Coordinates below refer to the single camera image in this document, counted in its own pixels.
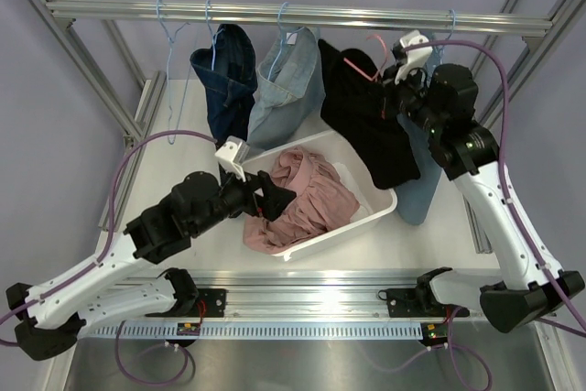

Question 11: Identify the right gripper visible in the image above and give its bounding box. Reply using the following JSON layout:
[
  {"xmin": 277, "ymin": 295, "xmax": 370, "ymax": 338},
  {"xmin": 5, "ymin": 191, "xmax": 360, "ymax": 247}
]
[{"xmin": 367, "ymin": 60, "xmax": 446, "ymax": 136}]

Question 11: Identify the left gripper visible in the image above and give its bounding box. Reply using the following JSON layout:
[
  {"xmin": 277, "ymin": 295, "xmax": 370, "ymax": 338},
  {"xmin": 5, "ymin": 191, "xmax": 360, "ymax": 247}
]
[{"xmin": 191, "ymin": 163, "xmax": 296, "ymax": 237}]

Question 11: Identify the pink wire hanger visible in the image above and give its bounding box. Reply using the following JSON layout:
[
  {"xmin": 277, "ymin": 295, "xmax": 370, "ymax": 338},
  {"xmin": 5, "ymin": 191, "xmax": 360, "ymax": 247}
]
[{"xmin": 343, "ymin": 33, "xmax": 390, "ymax": 82}]

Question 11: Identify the pink skirt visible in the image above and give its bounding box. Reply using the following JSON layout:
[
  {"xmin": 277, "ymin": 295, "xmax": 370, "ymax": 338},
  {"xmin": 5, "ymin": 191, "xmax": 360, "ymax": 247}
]
[{"xmin": 243, "ymin": 147, "xmax": 361, "ymax": 255}]

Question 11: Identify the black skirt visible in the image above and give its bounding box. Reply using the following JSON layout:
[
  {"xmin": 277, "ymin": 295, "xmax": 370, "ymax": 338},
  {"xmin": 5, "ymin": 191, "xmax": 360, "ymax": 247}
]
[{"xmin": 318, "ymin": 38, "xmax": 420, "ymax": 190}]

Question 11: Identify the light blue wire hanger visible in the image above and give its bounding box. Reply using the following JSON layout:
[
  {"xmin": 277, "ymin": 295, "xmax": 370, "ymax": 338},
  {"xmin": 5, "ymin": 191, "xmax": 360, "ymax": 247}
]
[{"xmin": 155, "ymin": 0, "xmax": 190, "ymax": 146}]

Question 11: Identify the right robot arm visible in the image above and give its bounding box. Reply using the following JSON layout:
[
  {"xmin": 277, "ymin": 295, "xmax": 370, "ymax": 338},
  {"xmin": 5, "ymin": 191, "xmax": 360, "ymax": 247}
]
[{"xmin": 383, "ymin": 64, "xmax": 585, "ymax": 333}]

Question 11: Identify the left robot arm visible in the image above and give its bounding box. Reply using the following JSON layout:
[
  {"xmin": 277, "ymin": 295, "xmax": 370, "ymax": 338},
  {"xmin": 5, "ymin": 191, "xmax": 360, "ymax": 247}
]
[{"xmin": 6, "ymin": 171, "xmax": 297, "ymax": 361}]

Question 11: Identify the blue hanger far right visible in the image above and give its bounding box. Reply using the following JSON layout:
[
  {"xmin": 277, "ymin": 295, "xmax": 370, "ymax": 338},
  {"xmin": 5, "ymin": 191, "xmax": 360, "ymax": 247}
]
[{"xmin": 434, "ymin": 9, "xmax": 457, "ymax": 64}]

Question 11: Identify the light blue denim skirt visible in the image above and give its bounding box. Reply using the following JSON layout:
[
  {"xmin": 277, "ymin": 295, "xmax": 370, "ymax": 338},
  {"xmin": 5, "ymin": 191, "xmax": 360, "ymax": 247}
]
[{"xmin": 247, "ymin": 27, "xmax": 325, "ymax": 150}]

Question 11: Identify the dark blue denim skirt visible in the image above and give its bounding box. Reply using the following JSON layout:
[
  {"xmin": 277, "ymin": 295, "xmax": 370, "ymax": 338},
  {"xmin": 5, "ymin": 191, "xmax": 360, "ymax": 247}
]
[{"xmin": 190, "ymin": 24, "xmax": 257, "ymax": 143}]

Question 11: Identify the blue hanger of light denim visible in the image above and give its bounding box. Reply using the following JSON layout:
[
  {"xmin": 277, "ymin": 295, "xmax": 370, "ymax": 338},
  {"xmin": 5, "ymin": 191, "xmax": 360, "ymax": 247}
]
[{"xmin": 267, "ymin": 2, "xmax": 298, "ymax": 81}]

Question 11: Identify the blue hanger of dark denim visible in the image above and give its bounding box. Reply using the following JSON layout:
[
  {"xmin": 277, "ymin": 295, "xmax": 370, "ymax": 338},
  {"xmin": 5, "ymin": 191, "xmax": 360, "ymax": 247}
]
[{"xmin": 204, "ymin": 0, "xmax": 228, "ymax": 75}]

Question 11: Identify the white plastic basket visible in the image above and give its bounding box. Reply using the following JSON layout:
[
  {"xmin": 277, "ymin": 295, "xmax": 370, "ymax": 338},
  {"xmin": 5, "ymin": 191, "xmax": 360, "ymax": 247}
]
[{"xmin": 244, "ymin": 131, "xmax": 397, "ymax": 262}]

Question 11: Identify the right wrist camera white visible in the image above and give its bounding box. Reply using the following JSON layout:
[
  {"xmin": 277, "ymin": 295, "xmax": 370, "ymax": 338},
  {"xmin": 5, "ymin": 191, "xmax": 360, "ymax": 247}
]
[{"xmin": 392, "ymin": 29, "xmax": 432, "ymax": 84}]

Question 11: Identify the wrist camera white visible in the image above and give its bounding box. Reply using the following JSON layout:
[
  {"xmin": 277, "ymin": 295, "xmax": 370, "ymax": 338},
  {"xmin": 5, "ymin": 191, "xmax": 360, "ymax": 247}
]
[
  {"xmin": 214, "ymin": 136, "xmax": 250, "ymax": 182},
  {"xmin": 392, "ymin": 29, "xmax": 432, "ymax": 84}
]

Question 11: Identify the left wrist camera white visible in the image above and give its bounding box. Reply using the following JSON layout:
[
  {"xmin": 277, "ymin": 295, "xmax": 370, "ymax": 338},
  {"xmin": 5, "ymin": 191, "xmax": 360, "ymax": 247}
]
[{"xmin": 214, "ymin": 136, "xmax": 250, "ymax": 182}]

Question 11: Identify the front aluminium rail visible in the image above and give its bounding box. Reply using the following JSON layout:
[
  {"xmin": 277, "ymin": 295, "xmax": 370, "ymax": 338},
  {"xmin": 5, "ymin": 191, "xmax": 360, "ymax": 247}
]
[{"xmin": 61, "ymin": 269, "xmax": 559, "ymax": 321}]

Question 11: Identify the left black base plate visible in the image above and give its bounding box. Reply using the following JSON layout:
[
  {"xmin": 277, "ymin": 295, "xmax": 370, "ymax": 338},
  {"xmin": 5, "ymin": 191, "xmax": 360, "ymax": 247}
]
[{"xmin": 146, "ymin": 288, "xmax": 228, "ymax": 319}]

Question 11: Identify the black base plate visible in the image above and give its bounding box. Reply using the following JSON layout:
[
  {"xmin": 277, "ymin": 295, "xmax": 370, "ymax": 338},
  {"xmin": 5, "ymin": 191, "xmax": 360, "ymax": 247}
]
[
  {"xmin": 146, "ymin": 288, "xmax": 228, "ymax": 319},
  {"xmin": 376, "ymin": 287, "xmax": 456, "ymax": 318}
]

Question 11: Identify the aluminium hanging rail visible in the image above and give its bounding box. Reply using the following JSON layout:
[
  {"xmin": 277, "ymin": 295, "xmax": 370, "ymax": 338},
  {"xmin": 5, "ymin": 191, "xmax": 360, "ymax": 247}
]
[{"xmin": 45, "ymin": 0, "xmax": 550, "ymax": 38}]

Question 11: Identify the right aluminium frame post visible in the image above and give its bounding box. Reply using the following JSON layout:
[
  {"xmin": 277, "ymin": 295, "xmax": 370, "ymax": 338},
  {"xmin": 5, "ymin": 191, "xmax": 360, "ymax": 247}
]
[{"xmin": 460, "ymin": 0, "xmax": 586, "ymax": 136}]

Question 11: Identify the aluminium frame post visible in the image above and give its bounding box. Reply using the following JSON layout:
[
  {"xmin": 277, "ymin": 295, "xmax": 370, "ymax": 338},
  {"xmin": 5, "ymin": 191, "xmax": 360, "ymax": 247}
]
[
  {"xmin": 28, "ymin": 0, "xmax": 166, "ymax": 146},
  {"xmin": 460, "ymin": 0, "xmax": 586, "ymax": 136}
]

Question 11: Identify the left aluminium frame post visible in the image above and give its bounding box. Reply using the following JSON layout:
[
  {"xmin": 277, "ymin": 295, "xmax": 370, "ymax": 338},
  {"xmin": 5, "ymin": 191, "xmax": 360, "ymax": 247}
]
[{"xmin": 28, "ymin": 0, "xmax": 166, "ymax": 146}]

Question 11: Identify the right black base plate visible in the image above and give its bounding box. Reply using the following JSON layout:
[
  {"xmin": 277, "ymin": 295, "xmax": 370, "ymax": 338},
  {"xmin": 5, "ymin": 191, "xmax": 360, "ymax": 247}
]
[{"xmin": 376, "ymin": 287, "xmax": 456, "ymax": 318}]

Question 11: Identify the slotted cable duct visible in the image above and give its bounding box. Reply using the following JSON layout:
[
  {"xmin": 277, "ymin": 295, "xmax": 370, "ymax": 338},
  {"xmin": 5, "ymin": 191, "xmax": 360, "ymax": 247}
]
[{"xmin": 89, "ymin": 320, "xmax": 423, "ymax": 341}]

